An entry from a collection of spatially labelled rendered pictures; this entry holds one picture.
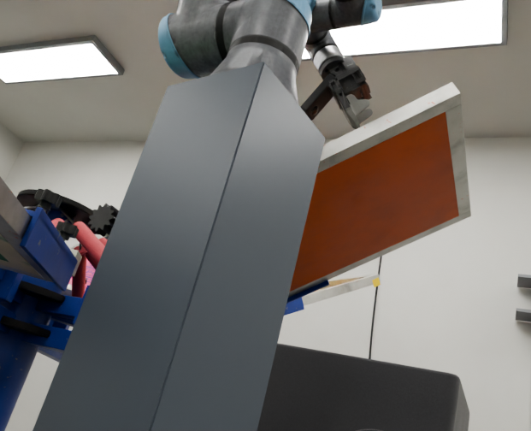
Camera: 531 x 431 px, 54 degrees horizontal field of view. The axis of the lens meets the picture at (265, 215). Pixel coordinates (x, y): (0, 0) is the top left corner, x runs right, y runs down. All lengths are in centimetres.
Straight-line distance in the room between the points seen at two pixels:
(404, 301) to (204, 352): 290
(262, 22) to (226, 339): 48
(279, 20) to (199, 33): 14
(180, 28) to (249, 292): 49
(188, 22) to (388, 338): 273
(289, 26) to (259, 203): 31
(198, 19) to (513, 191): 302
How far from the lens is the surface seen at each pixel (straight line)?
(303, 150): 77
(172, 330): 57
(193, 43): 93
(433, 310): 341
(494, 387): 329
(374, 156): 126
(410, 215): 155
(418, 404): 104
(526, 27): 318
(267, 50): 81
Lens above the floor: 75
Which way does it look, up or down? 23 degrees up
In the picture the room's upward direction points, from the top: 15 degrees clockwise
